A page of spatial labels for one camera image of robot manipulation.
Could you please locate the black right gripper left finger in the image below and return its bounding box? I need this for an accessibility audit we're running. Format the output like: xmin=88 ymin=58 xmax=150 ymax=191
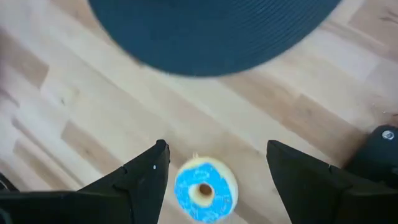
xmin=0 ymin=139 xmax=171 ymax=224

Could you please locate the blue frosted donut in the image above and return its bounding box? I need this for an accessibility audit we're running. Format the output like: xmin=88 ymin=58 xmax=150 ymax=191
xmin=173 ymin=154 xmax=239 ymax=224

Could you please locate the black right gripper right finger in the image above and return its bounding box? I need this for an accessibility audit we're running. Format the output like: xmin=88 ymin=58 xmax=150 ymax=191
xmin=266 ymin=139 xmax=398 ymax=224

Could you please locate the black round mat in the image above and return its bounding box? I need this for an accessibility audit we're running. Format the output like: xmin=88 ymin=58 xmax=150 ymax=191
xmin=88 ymin=0 xmax=343 ymax=78

